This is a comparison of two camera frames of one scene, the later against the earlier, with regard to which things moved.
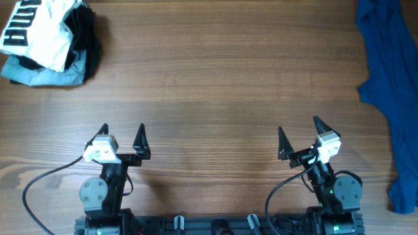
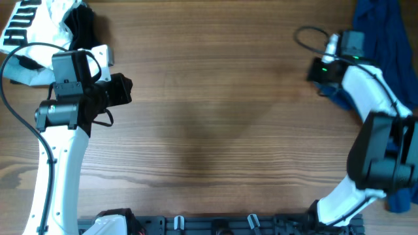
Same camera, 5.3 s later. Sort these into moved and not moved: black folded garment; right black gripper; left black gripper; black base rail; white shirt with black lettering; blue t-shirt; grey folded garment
Moved: blue t-shirt; left black gripper; right black gripper
Not moved: white shirt with black lettering; black base rail; black folded garment; grey folded garment
